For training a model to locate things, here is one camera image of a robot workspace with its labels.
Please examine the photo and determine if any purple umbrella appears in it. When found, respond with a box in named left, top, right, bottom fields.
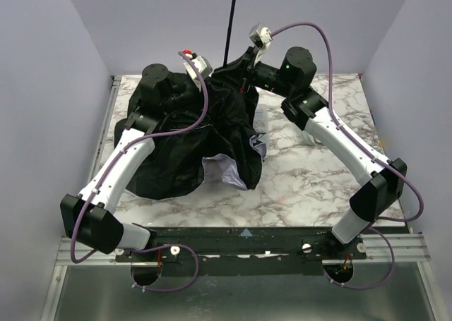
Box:
left=113, top=0, right=269, bottom=200

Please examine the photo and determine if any mint green umbrella case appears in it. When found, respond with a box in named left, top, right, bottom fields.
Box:
left=302, top=131, right=322, bottom=145

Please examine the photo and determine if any clear plastic screw box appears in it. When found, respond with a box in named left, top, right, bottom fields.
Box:
left=253, top=104, right=268, bottom=135

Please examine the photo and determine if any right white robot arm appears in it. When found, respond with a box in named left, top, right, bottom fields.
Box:
left=245, top=47, right=408, bottom=245

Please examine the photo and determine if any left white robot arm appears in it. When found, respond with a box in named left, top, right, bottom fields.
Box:
left=60, top=63, right=176, bottom=254

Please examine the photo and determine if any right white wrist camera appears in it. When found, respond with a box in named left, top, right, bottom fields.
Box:
left=249, top=23, right=273, bottom=66

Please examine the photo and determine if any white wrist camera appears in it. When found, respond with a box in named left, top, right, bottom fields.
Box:
left=249, top=23, right=273, bottom=66
left=182, top=50, right=213, bottom=90

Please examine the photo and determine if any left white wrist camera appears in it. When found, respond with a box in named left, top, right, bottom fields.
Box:
left=182, top=50, right=213, bottom=90

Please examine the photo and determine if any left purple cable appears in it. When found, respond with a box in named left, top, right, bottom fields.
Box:
left=70, top=49, right=210, bottom=293

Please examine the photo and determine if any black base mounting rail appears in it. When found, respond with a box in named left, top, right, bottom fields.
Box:
left=116, top=227, right=367, bottom=277

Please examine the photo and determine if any aluminium extrusion frame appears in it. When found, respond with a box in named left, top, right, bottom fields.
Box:
left=56, top=233, right=430, bottom=265

